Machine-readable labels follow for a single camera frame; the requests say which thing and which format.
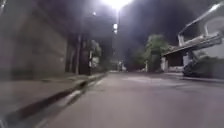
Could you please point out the grey asphalt road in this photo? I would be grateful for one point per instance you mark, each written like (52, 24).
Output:
(146, 103)

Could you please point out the green tree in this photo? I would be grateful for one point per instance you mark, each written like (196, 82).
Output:
(155, 46)

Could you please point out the grey pavement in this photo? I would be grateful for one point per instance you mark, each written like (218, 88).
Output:
(26, 91)

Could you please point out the building with slanted roof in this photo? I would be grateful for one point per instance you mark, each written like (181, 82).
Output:
(210, 33)

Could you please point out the dark kerb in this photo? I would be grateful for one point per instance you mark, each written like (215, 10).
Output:
(50, 100)

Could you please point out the street lamp on pole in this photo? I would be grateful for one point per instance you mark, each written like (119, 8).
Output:
(116, 3)

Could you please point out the dark pole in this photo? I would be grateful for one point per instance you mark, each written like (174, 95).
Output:
(78, 56)

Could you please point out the long grey wall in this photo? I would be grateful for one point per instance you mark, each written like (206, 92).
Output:
(36, 50)

